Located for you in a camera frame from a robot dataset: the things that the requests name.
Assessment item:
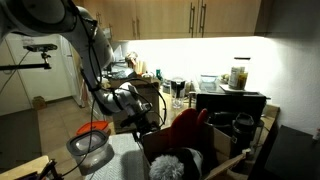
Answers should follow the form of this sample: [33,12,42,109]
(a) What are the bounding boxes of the black pot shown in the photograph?
[207,110,238,129]

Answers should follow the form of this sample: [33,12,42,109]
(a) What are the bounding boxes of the utensil holder with utensils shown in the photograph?
[124,50,148,76]

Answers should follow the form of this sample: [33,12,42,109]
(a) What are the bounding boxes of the grey fluffy plush toy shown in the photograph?
[148,147,204,180]

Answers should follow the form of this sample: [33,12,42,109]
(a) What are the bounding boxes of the silver toaster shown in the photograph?
[161,79,173,95]

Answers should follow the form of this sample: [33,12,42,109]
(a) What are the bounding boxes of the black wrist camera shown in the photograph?
[119,114,136,130]

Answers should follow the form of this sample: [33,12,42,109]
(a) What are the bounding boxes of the glass food container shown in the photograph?
[199,73,219,93]

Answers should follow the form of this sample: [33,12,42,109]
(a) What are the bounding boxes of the white range hood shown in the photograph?
[102,27,113,42]

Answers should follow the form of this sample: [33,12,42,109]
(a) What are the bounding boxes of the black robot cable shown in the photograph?
[61,0,168,178]

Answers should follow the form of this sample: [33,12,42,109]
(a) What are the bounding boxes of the wooden wall cabinets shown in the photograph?
[73,0,263,43]

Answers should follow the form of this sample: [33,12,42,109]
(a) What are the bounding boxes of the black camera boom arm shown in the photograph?
[0,51,53,72]

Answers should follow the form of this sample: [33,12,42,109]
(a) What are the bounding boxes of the red plush toy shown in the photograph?
[167,107,210,151]

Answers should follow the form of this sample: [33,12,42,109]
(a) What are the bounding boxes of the light wooden board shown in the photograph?
[0,154,51,180]

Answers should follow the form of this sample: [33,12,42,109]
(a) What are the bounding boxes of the water filter pitcher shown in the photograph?
[169,76,188,110]

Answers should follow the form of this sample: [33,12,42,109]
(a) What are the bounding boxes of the clear container with dark lid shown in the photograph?
[65,129,116,176]

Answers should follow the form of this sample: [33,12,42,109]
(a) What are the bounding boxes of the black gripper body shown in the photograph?
[132,104,161,134]

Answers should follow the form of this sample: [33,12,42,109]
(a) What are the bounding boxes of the black microwave oven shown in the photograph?
[194,89,268,126]

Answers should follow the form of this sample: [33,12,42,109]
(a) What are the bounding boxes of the small cardboard box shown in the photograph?
[31,95,48,111]

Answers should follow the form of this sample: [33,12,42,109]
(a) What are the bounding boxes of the black insulated bottle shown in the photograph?
[229,112,257,161]

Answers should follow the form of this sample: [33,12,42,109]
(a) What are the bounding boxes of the black stereo camera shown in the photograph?
[23,43,59,53]

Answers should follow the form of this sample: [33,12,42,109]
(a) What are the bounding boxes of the container with orange lid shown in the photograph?
[75,120,112,136]

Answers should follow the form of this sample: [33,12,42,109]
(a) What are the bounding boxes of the black tripod stand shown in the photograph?
[14,159,65,180]

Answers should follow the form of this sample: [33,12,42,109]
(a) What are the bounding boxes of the black furniture block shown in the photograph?
[263,124,320,180]

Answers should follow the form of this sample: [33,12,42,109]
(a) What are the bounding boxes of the glass jar with black lid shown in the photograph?
[228,56,252,92]

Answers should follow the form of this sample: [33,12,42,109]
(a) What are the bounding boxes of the white plate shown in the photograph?
[218,83,261,95]

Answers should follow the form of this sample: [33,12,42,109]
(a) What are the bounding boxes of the cardboard box holding clutter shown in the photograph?
[141,121,253,180]

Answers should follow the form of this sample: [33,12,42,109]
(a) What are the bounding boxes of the metal cabinet bar handle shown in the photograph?
[188,2,196,38]
[198,2,207,38]

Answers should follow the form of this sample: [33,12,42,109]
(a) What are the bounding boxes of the grey woven mat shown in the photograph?
[84,131,158,180]

